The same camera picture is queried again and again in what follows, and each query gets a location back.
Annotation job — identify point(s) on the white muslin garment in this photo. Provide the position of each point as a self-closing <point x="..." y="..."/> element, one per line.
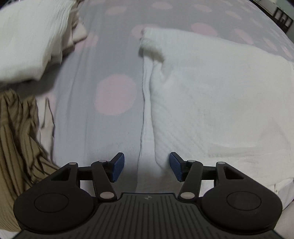
<point x="210" y="100"/>

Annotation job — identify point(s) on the polka dot bed sheet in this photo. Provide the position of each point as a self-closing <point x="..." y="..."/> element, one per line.
<point x="96" y="96"/>

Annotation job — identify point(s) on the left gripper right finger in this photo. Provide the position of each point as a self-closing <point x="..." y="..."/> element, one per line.
<point x="227" y="198"/>

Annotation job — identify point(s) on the white folded cloth pile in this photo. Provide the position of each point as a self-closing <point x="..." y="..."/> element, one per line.
<point x="35" y="34"/>

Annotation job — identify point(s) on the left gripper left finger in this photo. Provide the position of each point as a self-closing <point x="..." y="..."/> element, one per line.
<point x="69" y="197"/>

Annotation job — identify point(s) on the white black right nightstand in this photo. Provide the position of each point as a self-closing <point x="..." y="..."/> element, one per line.
<point x="282" y="20"/>

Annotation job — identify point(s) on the beige striped garment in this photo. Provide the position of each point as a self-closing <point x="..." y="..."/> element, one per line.
<point x="23" y="161"/>

